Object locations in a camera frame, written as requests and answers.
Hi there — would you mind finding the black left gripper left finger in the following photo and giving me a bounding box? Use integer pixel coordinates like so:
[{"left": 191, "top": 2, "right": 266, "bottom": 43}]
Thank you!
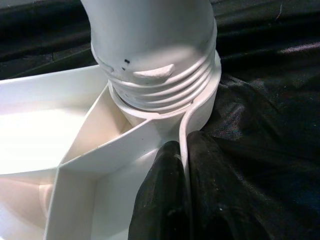
[{"left": 127, "top": 139, "right": 193, "bottom": 240}]

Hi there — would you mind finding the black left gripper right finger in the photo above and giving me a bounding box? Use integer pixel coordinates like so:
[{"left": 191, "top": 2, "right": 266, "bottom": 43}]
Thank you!
[{"left": 186, "top": 130, "right": 272, "bottom": 240}]

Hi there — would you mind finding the white plastic table top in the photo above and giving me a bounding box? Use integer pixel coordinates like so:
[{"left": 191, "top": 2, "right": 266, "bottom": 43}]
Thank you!
[{"left": 0, "top": 53, "right": 222, "bottom": 240}]

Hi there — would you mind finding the white plastic table leg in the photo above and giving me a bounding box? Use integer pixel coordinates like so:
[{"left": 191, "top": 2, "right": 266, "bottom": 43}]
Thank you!
[{"left": 81, "top": 0, "right": 218, "bottom": 113}]

